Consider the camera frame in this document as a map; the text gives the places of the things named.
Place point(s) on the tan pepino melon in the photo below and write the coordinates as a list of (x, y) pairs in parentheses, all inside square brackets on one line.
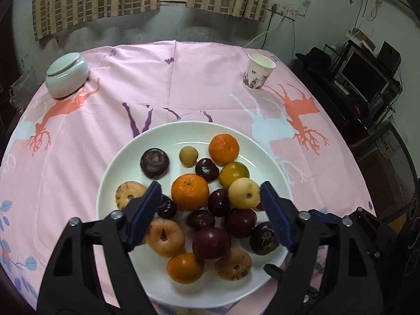
[(233, 264)]

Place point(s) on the small pale yellow pepino melon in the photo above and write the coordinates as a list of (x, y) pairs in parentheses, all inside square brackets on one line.
[(244, 193)]

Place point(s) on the large orange mandarin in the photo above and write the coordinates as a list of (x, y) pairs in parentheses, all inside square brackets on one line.
[(190, 192)]

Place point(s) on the smooth purple passion fruit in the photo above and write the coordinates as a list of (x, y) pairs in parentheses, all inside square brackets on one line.
[(155, 164)]

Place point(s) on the black desktop speaker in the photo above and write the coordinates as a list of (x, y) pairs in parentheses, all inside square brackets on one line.
[(390, 54)]

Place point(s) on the floral paper cup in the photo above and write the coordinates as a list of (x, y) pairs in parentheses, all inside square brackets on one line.
[(257, 73)]

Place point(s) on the small dark plum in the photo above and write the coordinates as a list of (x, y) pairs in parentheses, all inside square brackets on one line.
[(166, 207), (219, 202), (207, 170), (200, 220)]

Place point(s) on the striped pale pepino melon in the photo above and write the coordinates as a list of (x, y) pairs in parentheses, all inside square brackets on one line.
[(129, 192)]

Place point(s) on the large dark red plum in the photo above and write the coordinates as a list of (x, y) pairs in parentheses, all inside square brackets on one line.
[(211, 243), (240, 222)]

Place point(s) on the black hat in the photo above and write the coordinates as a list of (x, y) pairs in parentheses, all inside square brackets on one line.
[(315, 57)]

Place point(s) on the pale green lidded jar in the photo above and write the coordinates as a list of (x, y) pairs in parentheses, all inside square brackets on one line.
[(67, 77)]

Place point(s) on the brown cardboard box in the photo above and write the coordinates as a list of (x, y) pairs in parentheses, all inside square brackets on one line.
[(362, 37)]

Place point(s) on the black computer desk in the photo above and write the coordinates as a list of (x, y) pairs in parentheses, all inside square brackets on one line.
[(344, 111)]

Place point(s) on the red tomato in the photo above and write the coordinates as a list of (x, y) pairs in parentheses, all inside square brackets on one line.
[(259, 207)]

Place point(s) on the orange yellow tomato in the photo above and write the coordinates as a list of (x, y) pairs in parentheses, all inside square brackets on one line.
[(185, 268)]

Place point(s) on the small orange mandarin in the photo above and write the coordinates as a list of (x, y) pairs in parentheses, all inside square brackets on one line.
[(224, 149)]

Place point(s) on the white wall socket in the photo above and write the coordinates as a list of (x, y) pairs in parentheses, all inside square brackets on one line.
[(285, 11)]

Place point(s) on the computer monitor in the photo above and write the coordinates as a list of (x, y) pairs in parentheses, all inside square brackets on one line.
[(364, 73)]

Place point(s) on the greenish yellow tomato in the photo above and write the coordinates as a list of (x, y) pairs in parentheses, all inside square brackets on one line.
[(233, 174)]

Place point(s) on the pink floral tablecloth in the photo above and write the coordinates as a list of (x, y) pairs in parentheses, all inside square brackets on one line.
[(197, 82)]

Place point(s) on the clear plastic bag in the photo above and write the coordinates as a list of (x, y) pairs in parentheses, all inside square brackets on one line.
[(21, 83)]

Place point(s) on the black tall loudspeaker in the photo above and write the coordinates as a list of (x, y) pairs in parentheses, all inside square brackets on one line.
[(411, 252)]

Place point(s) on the pale pepino melon with stem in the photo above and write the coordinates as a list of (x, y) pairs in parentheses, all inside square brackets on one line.
[(165, 238)]

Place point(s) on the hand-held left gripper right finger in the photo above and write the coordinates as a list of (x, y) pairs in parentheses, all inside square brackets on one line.
[(277, 216)]

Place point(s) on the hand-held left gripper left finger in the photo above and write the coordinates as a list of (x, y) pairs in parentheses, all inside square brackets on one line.
[(144, 216)]

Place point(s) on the white oval plate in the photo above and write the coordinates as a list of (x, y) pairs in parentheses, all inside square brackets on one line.
[(124, 157)]

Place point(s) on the wrinkled brown passion fruit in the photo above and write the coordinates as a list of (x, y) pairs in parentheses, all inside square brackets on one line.
[(264, 238)]

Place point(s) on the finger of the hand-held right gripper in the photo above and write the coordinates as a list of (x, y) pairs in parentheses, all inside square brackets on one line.
[(274, 271), (377, 233)]

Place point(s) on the small yellow green longan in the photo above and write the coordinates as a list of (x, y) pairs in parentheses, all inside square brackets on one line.
[(188, 156)]

